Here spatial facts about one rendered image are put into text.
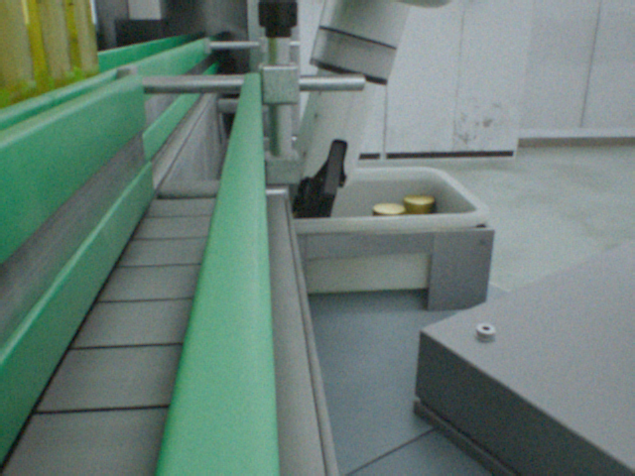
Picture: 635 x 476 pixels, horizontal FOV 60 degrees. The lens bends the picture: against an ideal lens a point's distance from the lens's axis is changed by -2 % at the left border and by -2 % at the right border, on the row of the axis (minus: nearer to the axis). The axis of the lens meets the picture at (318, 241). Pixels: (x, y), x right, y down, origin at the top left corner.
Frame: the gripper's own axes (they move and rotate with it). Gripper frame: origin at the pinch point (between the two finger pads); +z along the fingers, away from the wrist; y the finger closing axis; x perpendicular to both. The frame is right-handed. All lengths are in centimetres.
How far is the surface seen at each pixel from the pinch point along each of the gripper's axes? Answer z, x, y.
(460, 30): -49, 133, -345
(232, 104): -3, -10, -50
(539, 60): -48, 221, -390
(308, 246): -1.1, -1.2, 9.5
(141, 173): -7.0, -14.3, 18.5
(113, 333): -4.4, -12.5, 32.6
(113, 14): -12, -36, -70
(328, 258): -0.4, 0.9, 9.3
